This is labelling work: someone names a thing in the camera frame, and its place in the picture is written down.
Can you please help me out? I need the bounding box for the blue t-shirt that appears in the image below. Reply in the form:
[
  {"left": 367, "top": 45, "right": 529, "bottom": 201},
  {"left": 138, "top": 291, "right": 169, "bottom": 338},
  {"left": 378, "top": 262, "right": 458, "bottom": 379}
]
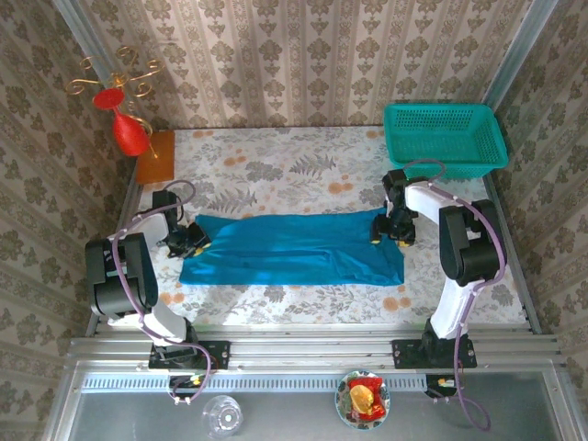
[{"left": 177, "top": 209, "right": 406, "bottom": 288}]

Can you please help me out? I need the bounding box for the orange wooden board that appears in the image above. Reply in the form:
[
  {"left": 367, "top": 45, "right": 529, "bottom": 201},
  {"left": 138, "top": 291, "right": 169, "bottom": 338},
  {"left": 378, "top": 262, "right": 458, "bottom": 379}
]
[{"left": 136, "top": 130, "right": 177, "bottom": 186}]

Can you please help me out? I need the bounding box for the teal plastic basket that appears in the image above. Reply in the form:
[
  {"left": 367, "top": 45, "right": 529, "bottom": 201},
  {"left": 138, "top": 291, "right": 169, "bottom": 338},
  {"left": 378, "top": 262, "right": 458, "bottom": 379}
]
[{"left": 383, "top": 103, "right": 510, "bottom": 180}]

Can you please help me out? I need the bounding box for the floral tablecloth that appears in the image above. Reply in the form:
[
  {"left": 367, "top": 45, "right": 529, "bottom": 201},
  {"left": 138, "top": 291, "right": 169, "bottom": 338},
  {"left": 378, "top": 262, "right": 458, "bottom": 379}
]
[{"left": 109, "top": 126, "right": 527, "bottom": 328}]

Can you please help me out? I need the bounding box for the red goblet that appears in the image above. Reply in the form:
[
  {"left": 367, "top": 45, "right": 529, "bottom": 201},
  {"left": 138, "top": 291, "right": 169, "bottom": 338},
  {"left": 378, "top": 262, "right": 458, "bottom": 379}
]
[{"left": 92, "top": 87, "right": 153, "bottom": 158}]

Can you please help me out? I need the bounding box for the black base connector block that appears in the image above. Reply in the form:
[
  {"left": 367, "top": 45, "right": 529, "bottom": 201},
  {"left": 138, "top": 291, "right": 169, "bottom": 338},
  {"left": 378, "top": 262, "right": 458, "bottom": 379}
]
[
  {"left": 424, "top": 374, "right": 460, "bottom": 399},
  {"left": 168, "top": 374, "right": 208, "bottom": 392}
]

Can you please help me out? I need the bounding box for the clear glass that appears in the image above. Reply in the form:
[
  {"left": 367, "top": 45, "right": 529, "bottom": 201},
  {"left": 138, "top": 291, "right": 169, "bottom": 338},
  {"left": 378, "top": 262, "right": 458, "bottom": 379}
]
[{"left": 200, "top": 394, "right": 243, "bottom": 440}]

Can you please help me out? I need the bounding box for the red snack packet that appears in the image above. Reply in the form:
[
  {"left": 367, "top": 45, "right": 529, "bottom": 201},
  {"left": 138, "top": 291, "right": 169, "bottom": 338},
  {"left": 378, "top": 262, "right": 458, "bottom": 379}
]
[{"left": 346, "top": 376, "right": 385, "bottom": 422}]

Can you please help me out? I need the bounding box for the patterned plate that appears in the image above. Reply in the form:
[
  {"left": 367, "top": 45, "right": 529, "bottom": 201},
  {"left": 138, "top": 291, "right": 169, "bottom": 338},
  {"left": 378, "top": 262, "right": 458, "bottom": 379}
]
[{"left": 334, "top": 369, "right": 391, "bottom": 431}]

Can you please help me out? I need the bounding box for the grey metal shelf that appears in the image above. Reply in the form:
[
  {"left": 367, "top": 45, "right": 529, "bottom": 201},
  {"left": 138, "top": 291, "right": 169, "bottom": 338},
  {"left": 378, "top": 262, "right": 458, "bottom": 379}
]
[{"left": 43, "top": 362, "right": 580, "bottom": 441}]

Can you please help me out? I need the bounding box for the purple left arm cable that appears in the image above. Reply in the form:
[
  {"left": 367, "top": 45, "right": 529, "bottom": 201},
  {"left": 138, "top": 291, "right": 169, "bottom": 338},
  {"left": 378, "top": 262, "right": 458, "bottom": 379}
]
[{"left": 112, "top": 179, "right": 213, "bottom": 406}]

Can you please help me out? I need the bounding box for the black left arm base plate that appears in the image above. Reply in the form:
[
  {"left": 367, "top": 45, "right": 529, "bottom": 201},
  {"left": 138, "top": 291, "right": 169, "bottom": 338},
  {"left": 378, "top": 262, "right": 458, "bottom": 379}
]
[{"left": 148, "top": 339, "right": 232, "bottom": 371}]

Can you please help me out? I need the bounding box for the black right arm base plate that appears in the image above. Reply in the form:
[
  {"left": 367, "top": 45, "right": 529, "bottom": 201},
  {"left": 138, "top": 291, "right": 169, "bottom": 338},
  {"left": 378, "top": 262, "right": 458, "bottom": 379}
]
[{"left": 391, "top": 338, "right": 478, "bottom": 370}]

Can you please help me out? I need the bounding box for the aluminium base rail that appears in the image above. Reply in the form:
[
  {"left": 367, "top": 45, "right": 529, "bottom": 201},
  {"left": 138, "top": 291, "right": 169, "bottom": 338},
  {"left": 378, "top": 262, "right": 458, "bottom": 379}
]
[{"left": 68, "top": 323, "right": 565, "bottom": 374}]

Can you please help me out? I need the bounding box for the grey slotted cable duct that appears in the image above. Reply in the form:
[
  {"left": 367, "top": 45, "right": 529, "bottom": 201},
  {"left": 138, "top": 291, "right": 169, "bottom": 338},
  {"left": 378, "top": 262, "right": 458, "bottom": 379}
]
[{"left": 81, "top": 370, "right": 428, "bottom": 394}]

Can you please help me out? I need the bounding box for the gold wire scroll stand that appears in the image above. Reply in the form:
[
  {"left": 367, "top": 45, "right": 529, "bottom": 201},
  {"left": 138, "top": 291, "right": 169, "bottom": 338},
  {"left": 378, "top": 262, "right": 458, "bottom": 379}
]
[{"left": 66, "top": 44, "right": 167, "bottom": 160}]

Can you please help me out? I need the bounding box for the aluminium frame post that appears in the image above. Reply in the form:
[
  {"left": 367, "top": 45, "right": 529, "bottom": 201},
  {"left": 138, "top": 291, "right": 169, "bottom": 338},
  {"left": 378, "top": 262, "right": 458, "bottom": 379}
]
[
  {"left": 481, "top": 0, "right": 560, "bottom": 109},
  {"left": 52, "top": 0, "right": 123, "bottom": 88}
]

